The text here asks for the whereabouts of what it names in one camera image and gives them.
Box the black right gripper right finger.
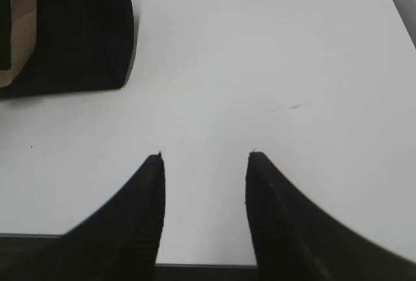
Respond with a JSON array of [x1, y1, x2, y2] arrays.
[[246, 152, 415, 280]]

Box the black tote bag tan handles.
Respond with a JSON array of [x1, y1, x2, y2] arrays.
[[1, 0, 135, 100]]

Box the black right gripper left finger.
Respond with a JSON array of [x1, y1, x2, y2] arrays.
[[1, 154, 166, 281]]

